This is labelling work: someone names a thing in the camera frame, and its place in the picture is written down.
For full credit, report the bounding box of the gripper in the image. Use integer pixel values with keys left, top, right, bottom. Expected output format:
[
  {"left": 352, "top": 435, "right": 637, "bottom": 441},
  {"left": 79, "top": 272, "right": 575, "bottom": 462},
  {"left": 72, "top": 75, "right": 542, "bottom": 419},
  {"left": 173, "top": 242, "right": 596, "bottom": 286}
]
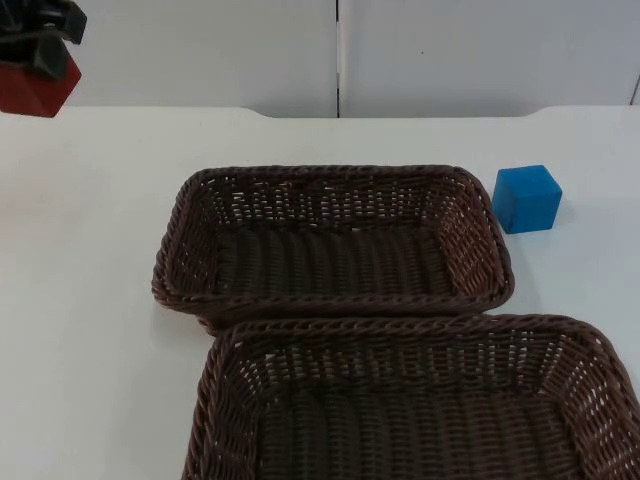
[{"left": 0, "top": 0, "right": 89, "bottom": 82}]

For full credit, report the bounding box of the red cube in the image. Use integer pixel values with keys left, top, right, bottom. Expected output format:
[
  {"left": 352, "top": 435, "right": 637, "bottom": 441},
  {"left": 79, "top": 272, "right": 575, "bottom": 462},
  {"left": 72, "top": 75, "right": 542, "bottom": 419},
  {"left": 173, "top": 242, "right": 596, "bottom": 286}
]
[{"left": 0, "top": 51, "right": 83, "bottom": 120}]

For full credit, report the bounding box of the dark brown wicker basket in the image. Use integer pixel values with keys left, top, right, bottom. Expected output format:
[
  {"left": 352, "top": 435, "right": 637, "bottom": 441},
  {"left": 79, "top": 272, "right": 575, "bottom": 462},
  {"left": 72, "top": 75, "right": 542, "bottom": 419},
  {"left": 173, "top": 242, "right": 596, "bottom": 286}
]
[
  {"left": 150, "top": 164, "right": 517, "bottom": 338},
  {"left": 190, "top": 313, "right": 640, "bottom": 480}
]

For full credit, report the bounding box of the blue cube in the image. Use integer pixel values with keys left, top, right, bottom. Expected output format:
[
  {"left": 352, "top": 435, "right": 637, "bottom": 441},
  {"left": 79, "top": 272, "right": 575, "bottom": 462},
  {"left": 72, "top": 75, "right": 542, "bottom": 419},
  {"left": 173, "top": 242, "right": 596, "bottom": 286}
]
[{"left": 491, "top": 164, "right": 565, "bottom": 235}]

